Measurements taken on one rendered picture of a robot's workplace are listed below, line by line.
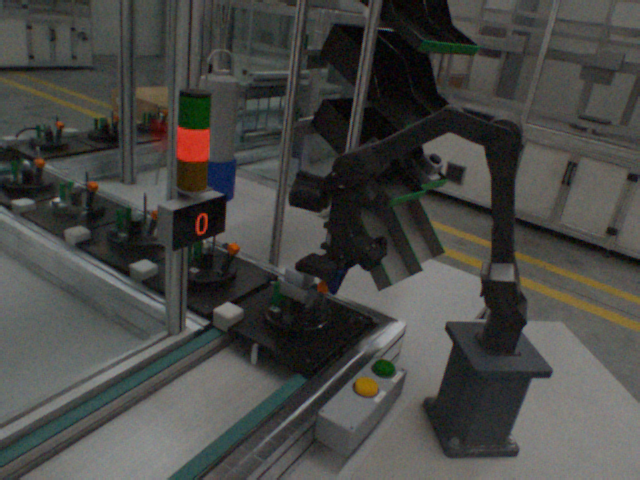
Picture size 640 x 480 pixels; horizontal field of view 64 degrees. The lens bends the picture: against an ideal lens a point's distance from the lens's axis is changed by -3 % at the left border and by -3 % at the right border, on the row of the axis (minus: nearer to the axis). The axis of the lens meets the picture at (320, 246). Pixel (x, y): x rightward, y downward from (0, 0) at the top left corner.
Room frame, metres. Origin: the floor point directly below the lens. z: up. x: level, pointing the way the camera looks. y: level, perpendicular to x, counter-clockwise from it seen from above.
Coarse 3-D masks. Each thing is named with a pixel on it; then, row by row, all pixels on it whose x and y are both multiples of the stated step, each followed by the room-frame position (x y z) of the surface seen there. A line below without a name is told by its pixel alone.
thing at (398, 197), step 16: (320, 112) 1.20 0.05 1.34; (336, 112) 1.17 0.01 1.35; (368, 112) 1.27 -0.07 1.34; (320, 128) 1.20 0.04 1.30; (336, 128) 1.17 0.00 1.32; (368, 128) 1.27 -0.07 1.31; (384, 128) 1.24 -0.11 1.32; (336, 144) 1.16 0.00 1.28; (368, 176) 1.10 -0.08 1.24; (384, 176) 1.16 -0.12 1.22; (400, 176) 1.19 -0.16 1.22; (384, 192) 1.06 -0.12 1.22; (400, 192) 1.13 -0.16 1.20; (416, 192) 1.16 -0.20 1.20
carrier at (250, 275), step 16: (192, 256) 1.08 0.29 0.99; (208, 256) 1.03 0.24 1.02; (224, 256) 1.10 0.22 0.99; (192, 272) 0.98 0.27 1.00; (208, 272) 1.01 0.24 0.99; (224, 272) 1.01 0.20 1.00; (240, 272) 1.07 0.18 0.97; (256, 272) 1.08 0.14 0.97; (192, 288) 0.97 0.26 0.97; (208, 288) 0.97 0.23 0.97; (224, 288) 0.99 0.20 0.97; (240, 288) 1.00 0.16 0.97; (256, 288) 1.01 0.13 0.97; (192, 304) 0.90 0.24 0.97; (208, 304) 0.91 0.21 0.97
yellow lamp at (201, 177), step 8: (184, 160) 0.79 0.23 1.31; (184, 168) 0.78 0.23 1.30; (192, 168) 0.78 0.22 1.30; (200, 168) 0.79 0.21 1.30; (184, 176) 0.78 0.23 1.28; (192, 176) 0.78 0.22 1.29; (200, 176) 0.79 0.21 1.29; (184, 184) 0.78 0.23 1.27; (192, 184) 0.78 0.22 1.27; (200, 184) 0.79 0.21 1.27
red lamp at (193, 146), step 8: (184, 136) 0.78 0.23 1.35; (192, 136) 0.78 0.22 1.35; (200, 136) 0.79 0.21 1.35; (208, 136) 0.80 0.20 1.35; (184, 144) 0.78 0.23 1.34; (192, 144) 0.78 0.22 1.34; (200, 144) 0.79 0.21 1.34; (208, 144) 0.81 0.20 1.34; (184, 152) 0.78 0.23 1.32; (192, 152) 0.78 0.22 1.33; (200, 152) 0.79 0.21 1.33; (208, 152) 0.81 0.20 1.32; (192, 160) 0.78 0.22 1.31; (200, 160) 0.79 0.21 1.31
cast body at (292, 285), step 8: (296, 264) 0.91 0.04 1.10; (288, 272) 0.90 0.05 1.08; (296, 272) 0.90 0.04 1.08; (280, 280) 0.93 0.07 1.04; (288, 280) 0.90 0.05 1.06; (296, 280) 0.89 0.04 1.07; (304, 280) 0.89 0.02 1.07; (312, 280) 0.91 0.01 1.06; (288, 288) 0.90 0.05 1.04; (296, 288) 0.89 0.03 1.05; (304, 288) 0.89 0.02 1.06; (296, 296) 0.89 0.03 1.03; (304, 296) 0.88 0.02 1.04; (312, 296) 0.90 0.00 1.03
